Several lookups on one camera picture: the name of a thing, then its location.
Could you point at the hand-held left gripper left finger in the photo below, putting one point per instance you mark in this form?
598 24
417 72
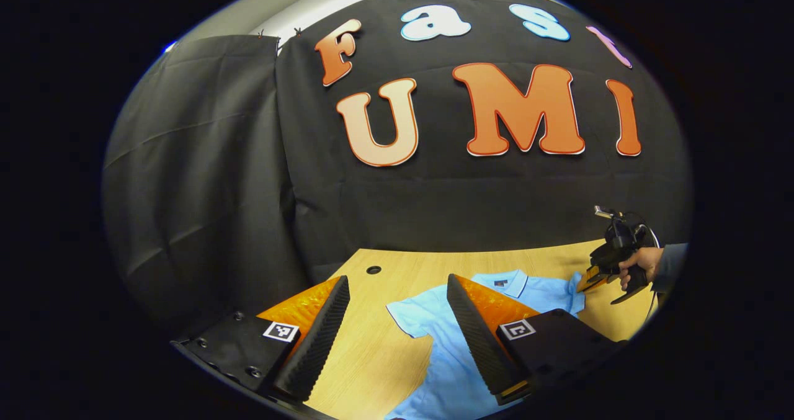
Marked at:
316 345

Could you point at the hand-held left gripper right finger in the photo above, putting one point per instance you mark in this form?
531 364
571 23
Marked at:
477 345

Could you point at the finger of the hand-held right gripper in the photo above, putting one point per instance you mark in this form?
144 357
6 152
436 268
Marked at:
594 278

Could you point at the light blue T-shirt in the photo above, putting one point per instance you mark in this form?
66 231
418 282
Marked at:
446 376

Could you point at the black backdrop cloth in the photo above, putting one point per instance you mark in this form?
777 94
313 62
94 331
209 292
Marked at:
434 209

